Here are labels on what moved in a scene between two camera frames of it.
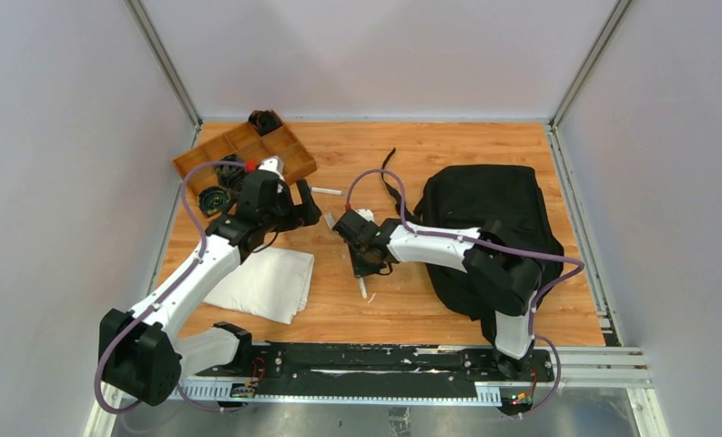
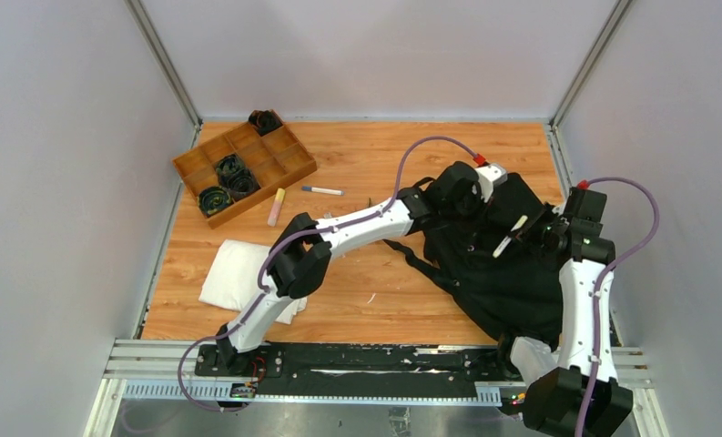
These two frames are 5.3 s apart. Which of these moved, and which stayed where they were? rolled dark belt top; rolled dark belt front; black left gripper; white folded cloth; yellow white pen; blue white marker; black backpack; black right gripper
Moved: black right gripper; black backpack; black left gripper; yellow white pen
Stayed: rolled dark belt front; rolled dark belt top; white folded cloth; blue white marker
